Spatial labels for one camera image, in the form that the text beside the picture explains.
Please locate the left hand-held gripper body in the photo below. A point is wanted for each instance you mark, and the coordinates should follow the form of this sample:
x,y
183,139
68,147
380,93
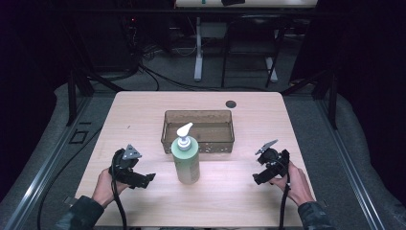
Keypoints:
x,y
123,167

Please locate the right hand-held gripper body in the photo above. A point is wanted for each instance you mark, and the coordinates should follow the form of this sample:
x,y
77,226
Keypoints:
x,y
274,161

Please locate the person's left hand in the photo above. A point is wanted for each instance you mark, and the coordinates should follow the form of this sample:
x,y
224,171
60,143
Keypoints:
x,y
103,188

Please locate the person's right hand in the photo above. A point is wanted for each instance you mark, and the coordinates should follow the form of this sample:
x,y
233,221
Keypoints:
x,y
298,185

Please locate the green pump soap bottle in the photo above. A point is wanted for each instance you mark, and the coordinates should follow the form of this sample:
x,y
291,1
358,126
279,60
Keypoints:
x,y
186,159

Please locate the brown transparent plastic bin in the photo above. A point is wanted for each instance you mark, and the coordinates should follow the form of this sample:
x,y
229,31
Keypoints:
x,y
207,131

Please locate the black metal stand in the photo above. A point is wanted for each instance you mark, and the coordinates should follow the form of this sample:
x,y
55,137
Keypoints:
x,y
79,92
325,92

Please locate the black chair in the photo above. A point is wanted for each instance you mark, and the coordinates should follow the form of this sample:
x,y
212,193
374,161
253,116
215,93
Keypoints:
x,y
252,41

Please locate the dark computer tower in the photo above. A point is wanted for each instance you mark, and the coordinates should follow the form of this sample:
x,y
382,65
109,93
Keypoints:
x,y
115,41

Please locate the white desk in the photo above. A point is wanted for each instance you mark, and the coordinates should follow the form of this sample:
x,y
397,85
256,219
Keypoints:
x,y
198,48

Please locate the black object on desk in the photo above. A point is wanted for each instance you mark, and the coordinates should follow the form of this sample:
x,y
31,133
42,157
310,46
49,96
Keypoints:
x,y
233,2

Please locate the aluminium floor rail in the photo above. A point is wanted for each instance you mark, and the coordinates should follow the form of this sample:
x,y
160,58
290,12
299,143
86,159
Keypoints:
x,y
351,166
48,172

